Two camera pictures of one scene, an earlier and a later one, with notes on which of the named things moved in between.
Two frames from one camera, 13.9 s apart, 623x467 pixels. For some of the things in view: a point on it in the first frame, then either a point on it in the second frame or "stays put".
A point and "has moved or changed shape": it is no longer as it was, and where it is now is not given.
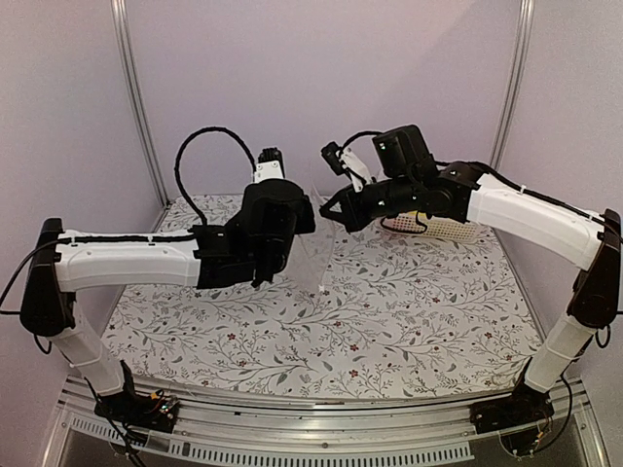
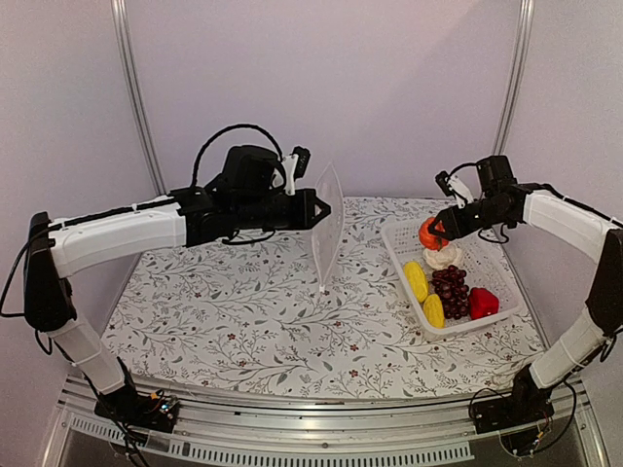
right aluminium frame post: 522,42 stays put
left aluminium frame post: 121,15 stays put
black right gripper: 350,217 to 450,222
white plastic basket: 416,223 has moved or changed shape
